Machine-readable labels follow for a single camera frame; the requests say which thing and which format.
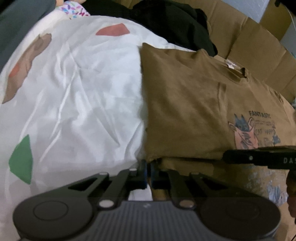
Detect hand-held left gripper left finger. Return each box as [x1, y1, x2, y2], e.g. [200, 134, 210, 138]
[55, 161, 147, 209]

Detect grey pillow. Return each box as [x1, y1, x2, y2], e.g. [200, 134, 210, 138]
[0, 0, 56, 70]

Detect black garment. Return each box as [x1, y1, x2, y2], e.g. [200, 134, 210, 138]
[81, 0, 218, 57]

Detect floral dress doll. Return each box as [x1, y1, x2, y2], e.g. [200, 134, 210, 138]
[55, 0, 91, 21]

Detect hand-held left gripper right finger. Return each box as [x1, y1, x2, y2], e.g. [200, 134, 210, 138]
[148, 163, 238, 209]

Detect brown cardboard sheet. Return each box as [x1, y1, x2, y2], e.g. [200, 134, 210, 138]
[116, 0, 296, 107]

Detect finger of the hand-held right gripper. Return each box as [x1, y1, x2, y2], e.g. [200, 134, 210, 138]
[222, 148, 269, 166]

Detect bear print bedsheet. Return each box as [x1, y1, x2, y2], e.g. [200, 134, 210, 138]
[0, 9, 197, 241]

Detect brown printed t-shirt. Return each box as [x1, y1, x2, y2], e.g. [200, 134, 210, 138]
[139, 42, 296, 241]

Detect person's right hand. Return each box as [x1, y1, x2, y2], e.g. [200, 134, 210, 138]
[286, 170, 296, 224]

